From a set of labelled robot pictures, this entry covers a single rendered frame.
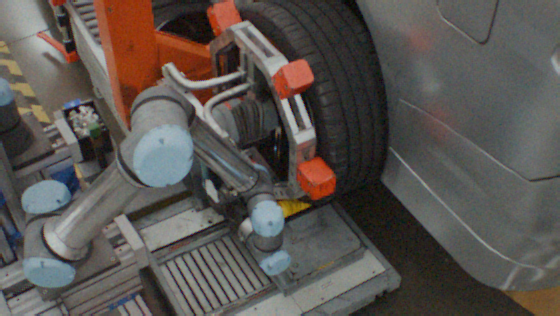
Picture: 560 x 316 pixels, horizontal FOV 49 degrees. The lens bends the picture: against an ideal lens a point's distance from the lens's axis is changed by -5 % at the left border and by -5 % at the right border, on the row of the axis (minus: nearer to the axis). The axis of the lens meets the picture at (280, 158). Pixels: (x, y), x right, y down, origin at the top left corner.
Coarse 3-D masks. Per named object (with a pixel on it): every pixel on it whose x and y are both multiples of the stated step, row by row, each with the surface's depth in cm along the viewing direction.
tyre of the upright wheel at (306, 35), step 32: (288, 0) 187; (320, 0) 184; (288, 32) 174; (320, 32) 176; (352, 32) 178; (320, 64) 171; (352, 64) 174; (320, 96) 171; (352, 96) 174; (384, 96) 178; (320, 128) 176; (352, 128) 176; (384, 128) 182; (352, 160) 181; (384, 160) 190
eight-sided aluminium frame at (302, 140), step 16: (224, 32) 190; (240, 32) 183; (256, 32) 183; (224, 48) 199; (256, 48) 177; (272, 48) 177; (224, 64) 213; (256, 64) 178; (272, 64) 172; (272, 80) 172; (288, 112) 173; (304, 112) 174; (288, 128) 175; (304, 128) 175; (304, 144) 175; (256, 160) 219; (304, 160) 183; (272, 176) 211; (288, 176) 187; (288, 192) 191; (304, 192) 189
